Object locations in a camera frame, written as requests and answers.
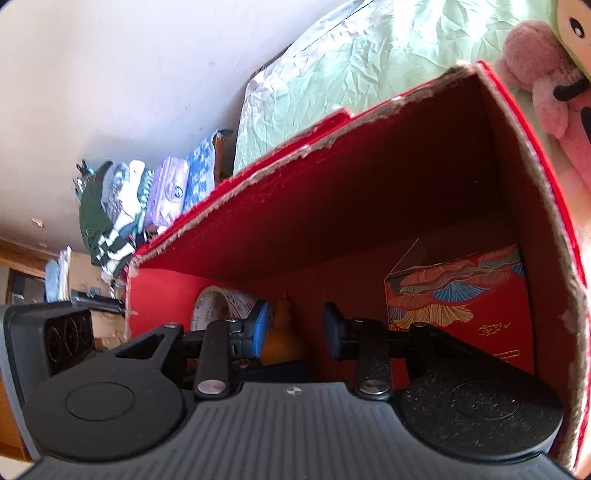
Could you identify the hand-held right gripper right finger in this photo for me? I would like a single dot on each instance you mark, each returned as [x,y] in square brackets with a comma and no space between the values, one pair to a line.
[332,333]

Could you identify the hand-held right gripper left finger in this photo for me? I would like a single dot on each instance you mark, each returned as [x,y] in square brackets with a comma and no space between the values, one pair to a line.
[261,330]

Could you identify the small orange wooden doll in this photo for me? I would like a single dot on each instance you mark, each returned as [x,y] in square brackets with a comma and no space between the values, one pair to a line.
[282,337]

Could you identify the red rectangular carton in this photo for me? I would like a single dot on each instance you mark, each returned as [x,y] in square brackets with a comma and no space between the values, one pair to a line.
[461,314]

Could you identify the red cardboard box container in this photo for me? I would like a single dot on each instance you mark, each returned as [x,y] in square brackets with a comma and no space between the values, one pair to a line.
[369,184]

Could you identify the wooden cabinet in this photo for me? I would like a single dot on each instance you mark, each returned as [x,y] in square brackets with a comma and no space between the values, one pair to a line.
[21,253]

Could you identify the dark green striped garment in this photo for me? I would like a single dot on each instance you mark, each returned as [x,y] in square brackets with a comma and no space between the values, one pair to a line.
[97,226]

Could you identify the purple folded cloth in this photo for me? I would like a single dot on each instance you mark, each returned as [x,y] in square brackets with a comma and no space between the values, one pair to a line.
[167,194]

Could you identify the blue white floral packet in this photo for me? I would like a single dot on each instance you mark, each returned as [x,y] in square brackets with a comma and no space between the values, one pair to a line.
[201,175]

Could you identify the wooden headboard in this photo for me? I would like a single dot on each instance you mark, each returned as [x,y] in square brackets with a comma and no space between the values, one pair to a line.
[224,159]

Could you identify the white teal folded cloth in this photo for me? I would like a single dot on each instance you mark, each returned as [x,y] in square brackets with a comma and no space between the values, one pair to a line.
[124,194]

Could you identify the pale crinkled bedsheet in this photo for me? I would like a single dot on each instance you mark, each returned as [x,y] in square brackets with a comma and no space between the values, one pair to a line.
[378,60]

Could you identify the pink plush toy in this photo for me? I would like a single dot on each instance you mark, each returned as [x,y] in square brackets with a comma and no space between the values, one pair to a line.
[535,60]

